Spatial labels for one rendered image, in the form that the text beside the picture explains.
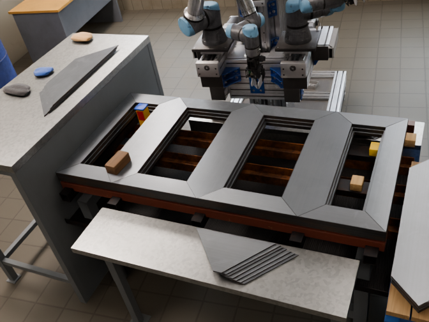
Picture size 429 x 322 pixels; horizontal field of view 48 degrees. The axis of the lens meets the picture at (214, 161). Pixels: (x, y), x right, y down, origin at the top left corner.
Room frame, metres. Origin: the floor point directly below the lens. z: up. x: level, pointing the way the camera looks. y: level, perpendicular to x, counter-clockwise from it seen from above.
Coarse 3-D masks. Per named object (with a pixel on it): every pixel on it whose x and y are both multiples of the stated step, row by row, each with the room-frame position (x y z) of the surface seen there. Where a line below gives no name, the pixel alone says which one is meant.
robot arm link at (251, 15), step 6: (240, 0) 2.42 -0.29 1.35; (246, 0) 2.41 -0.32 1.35; (240, 6) 2.42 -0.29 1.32; (246, 6) 2.40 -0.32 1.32; (252, 6) 2.41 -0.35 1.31; (246, 12) 2.40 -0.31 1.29; (252, 12) 2.39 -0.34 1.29; (246, 18) 2.39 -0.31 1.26; (252, 18) 2.38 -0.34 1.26; (258, 18) 2.39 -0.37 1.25; (264, 18) 2.41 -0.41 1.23; (258, 24) 2.37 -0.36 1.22
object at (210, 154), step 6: (210, 150) 1.87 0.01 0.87; (216, 150) 1.86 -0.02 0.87; (204, 156) 1.83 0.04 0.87; (210, 156) 1.82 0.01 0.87; (216, 156) 1.81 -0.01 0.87; (222, 156) 1.80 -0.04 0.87; (228, 156) 1.79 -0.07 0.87; (234, 156) 1.78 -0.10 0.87; (240, 156) 1.78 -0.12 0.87; (228, 162) 1.75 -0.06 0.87; (234, 162) 1.74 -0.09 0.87
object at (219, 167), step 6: (204, 162) 1.78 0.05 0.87; (210, 162) 1.77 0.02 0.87; (216, 162) 1.76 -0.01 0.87; (222, 162) 1.76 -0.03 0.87; (198, 168) 1.75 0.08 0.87; (204, 168) 1.74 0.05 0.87; (210, 168) 1.73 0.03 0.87; (216, 168) 1.72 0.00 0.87; (222, 168) 1.72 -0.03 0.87; (228, 168) 1.71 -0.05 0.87; (228, 174) 1.66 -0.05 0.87
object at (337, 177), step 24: (120, 120) 2.31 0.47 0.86; (264, 120) 2.06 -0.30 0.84; (288, 120) 2.01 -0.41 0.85; (312, 120) 1.94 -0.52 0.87; (408, 120) 1.79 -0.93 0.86; (168, 144) 2.05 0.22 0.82; (144, 168) 1.86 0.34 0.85; (240, 168) 1.73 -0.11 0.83; (144, 192) 1.69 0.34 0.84; (264, 216) 1.40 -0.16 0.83; (288, 216) 1.35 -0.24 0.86; (384, 240) 1.16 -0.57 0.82
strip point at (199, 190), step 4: (188, 184) 1.65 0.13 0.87; (192, 184) 1.65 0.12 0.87; (196, 184) 1.64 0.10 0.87; (200, 184) 1.64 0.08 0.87; (204, 184) 1.63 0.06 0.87; (192, 188) 1.62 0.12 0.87; (196, 188) 1.61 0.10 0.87; (200, 188) 1.61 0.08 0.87; (204, 188) 1.60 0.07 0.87; (208, 188) 1.60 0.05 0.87; (212, 188) 1.59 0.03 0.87; (216, 188) 1.59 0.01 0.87; (196, 192) 1.59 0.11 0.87; (200, 192) 1.58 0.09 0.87; (204, 192) 1.58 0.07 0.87; (208, 192) 1.57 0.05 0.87; (196, 196) 1.56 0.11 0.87; (200, 196) 1.56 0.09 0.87
